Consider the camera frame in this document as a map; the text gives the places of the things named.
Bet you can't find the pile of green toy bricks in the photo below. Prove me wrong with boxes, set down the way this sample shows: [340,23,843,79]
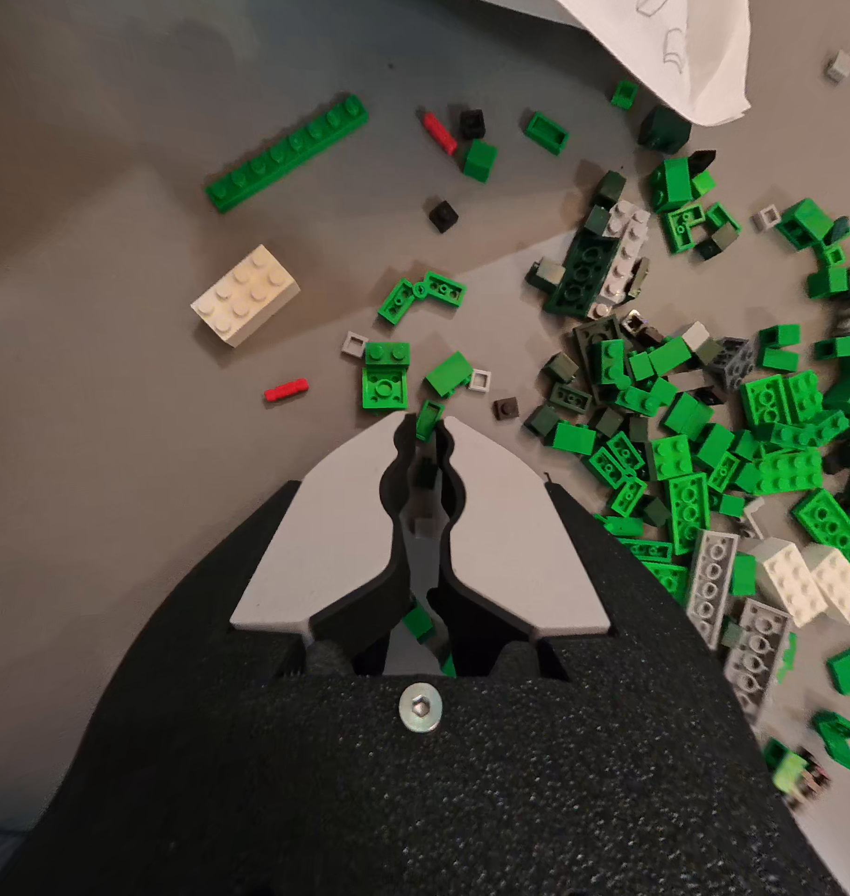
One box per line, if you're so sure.
[523,147,850,813]

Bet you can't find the plain green cube brick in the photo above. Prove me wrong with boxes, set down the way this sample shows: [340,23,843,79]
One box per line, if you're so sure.
[463,139,498,184]

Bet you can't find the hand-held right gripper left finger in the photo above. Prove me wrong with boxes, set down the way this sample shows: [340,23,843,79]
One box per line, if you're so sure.
[229,412,415,662]

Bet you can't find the green hollow tile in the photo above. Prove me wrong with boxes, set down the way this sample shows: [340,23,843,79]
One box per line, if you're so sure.
[524,112,569,155]

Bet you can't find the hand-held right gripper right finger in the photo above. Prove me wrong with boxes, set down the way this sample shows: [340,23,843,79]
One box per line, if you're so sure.
[427,416,612,667]

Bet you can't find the dark green slope brick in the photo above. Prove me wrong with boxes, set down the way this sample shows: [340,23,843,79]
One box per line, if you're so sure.
[638,105,692,155]

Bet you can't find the long green plate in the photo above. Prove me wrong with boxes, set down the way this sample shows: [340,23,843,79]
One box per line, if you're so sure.
[205,94,370,214]

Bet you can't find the green hinge plates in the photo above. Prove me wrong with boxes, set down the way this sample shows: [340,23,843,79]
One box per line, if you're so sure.
[378,270,466,326]

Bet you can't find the green bracket plate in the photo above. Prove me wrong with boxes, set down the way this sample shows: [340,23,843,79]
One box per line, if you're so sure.
[362,341,410,410]

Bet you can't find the white printed paper bag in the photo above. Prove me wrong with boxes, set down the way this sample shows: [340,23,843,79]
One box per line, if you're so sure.
[495,0,752,128]

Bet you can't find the large white brick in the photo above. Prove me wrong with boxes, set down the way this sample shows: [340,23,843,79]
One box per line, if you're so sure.
[190,245,301,349]

